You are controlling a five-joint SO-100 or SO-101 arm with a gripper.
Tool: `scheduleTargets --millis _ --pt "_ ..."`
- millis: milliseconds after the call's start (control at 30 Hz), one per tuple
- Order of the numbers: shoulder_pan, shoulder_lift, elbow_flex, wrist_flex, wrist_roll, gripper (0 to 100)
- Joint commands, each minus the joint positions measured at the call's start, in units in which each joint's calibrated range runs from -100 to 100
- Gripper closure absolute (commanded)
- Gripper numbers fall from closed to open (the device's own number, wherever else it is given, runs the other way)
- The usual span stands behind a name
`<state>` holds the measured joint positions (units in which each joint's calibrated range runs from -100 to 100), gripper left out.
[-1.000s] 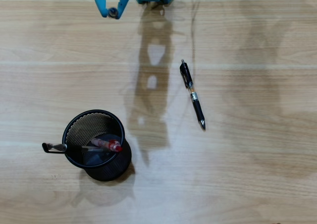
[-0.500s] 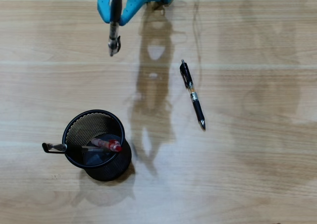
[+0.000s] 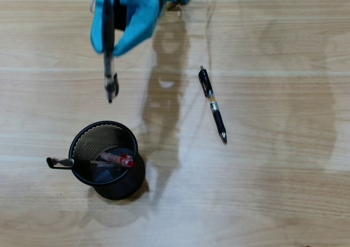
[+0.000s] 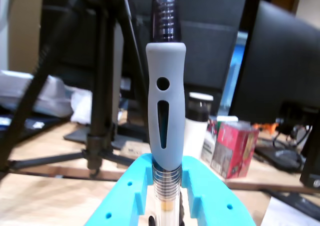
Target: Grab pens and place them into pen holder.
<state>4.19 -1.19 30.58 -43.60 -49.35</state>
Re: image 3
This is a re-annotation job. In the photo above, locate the clear pen with grey grip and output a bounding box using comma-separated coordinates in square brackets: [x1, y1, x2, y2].
[102, 0, 120, 103]

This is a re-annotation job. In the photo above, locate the red pen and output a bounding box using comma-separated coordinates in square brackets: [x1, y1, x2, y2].
[100, 152, 135, 168]

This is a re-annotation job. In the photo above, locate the black retractable pen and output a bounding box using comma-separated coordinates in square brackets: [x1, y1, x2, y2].
[198, 65, 228, 144]

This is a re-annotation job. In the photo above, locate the clear pen with black cap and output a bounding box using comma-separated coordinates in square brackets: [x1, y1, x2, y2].
[46, 156, 121, 170]

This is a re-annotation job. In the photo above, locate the black mesh pen holder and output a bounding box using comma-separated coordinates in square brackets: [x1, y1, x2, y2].
[68, 120, 146, 201]

